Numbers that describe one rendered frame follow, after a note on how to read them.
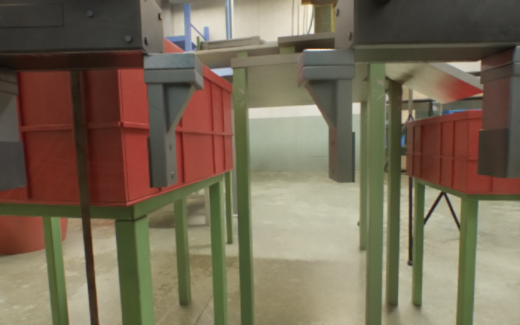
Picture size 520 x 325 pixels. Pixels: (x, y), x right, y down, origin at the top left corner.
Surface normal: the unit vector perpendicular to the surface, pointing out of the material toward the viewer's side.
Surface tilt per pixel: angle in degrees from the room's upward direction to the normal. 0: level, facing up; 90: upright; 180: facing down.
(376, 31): 90
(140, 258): 90
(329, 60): 90
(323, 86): 90
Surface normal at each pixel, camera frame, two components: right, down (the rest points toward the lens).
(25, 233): 0.51, 0.21
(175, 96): 0.01, 0.07
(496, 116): -1.00, 0.03
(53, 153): -0.21, 0.08
